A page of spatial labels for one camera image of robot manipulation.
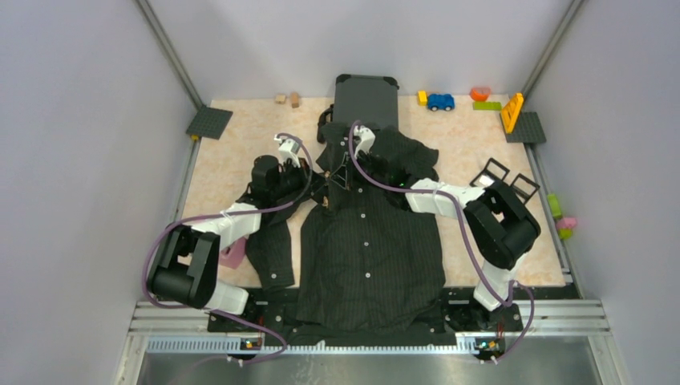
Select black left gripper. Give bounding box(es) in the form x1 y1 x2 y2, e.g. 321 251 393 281
271 157 330 201

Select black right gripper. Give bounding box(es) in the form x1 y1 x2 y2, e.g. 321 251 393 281
330 149 389 192

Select black pinstriped button shirt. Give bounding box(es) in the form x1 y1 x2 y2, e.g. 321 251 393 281
245 120 447 334

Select black frame brooch box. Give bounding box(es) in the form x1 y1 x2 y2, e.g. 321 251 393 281
469 157 510 188

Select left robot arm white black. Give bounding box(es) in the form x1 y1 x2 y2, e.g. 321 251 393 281
142 133 321 332

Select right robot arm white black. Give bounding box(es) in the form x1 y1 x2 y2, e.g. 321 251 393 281
318 123 541 330

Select dark grey case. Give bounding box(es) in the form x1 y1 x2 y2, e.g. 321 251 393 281
317 74 399 144

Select wooden block right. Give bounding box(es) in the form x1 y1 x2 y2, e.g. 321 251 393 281
289 92 301 108

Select pink stapler box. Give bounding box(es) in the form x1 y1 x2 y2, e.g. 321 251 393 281
218 237 247 270

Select left dark grey baseplate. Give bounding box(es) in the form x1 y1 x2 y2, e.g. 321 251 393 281
185 105 233 140

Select dark grey baseplate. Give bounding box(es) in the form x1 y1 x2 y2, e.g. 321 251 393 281
185 105 233 140
505 111 546 144

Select yellow toy brick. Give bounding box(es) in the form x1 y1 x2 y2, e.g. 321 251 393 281
417 90 428 106

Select blue toy car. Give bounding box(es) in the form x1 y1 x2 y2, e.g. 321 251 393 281
427 94 455 111

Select green flat brick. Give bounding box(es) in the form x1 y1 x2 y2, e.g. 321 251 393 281
472 101 503 111

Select orange bowl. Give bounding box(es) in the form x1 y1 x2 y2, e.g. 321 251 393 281
469 87 492 102

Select orange toy ladder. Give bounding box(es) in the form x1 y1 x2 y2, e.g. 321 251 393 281
500 93 524 134

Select right dark grey baseplate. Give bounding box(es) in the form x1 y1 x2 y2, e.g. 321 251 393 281
505 111 546 144

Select green pink toy bricks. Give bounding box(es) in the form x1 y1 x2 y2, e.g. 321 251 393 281
547 193 578 240

